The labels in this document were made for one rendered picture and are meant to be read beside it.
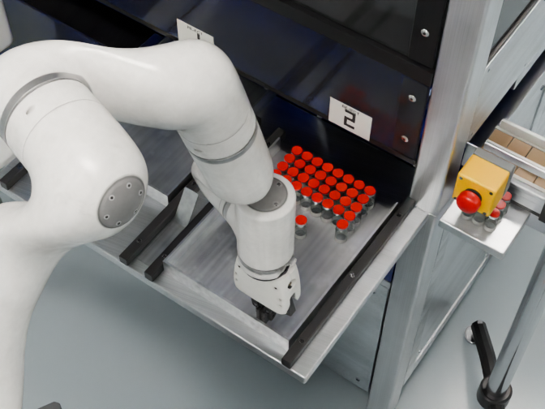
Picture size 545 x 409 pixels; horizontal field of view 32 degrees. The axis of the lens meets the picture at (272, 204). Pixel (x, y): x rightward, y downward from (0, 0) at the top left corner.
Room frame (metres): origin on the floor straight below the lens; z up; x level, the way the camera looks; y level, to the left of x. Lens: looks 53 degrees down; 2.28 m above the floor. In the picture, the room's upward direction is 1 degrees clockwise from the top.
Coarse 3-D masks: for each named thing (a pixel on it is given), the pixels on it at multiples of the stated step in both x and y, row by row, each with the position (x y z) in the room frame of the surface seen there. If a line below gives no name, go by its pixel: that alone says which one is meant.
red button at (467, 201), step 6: (462, 192) 0.98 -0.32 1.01; (468, 192) 0.97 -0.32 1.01; (462, 198) 0.97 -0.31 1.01; (468, 198) 0.96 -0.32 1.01; (474, 198) 0.96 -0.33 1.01; (462, 204) 0.96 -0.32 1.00; (468, 204) 0.96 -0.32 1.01; (474, 204) 0.95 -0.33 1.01; (480, 204) 0.96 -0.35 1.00; (462, 210) 0.96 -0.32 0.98; (468, 210) 0.95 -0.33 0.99; (474, 210) 0.95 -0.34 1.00
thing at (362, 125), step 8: (336, 104) 1.14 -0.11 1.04; (344, 104) 1.14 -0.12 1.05; (336, 112) 1.14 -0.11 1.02; (344, 112) 1.13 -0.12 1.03; (352, 112) 1.13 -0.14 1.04; (360, 112) 1.12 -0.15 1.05; (336, 120) 1.14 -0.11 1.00; (360, 120) 1.12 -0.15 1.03; (368, 120) 1.11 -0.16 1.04; (360, 128) 1.11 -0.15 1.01; (368, 128) 1.11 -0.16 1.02; (360, 136) 1.11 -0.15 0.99; (368, 136) 1.10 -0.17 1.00
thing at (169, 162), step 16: (256, 96) 1.31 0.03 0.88; (272, 96) 1.30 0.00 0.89; (256, 112) 1.26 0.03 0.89; (128, 128) 1.22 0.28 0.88; (144, 128) 1.22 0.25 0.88; (144, 144) 1.18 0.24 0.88; (160, 144) 1.18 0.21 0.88; (176, 144) 1.18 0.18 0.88; (144, 160) 1.14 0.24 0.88; (160, 160) 1.14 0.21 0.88; (176, 160) 1.14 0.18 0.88; (192, 160) 1.14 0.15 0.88; (160, 176) 1.10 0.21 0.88; (176, 176) 1.10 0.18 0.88; (192, 176) 1.09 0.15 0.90; (160, 192) 1.04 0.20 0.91; (176, 192) 1.05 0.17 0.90
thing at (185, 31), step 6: (180, 24) 1.34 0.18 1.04; (186, 24) 1.33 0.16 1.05; (180, 30) 1.34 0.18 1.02; (186, 30) 1.33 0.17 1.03; (192, 30) 1.32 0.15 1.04; (198, 30) 1.31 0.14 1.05; (180, 36) 1.34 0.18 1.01; (186, 36) 1.33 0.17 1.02; (192, 36) 1.32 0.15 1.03; (204, 36) 1.31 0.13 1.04; (210, 36) 1.30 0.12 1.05; (210, 42) 1.30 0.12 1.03
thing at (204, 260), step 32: (224, 224) 1.00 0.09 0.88; (320, 224) 1.00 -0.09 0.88; (384, 224) 0.99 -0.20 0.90; (192, 256) 0.93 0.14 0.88; (224, 256) 0.93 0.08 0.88; (320, 256) 0.93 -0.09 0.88; (352, 256) 0.93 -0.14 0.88; (192, 288) 0.86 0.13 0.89; (224, 288) 0.86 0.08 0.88; (320, 288) 0.87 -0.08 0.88; (256, 320) 0.78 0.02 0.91; (288, 320) 0.80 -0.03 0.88
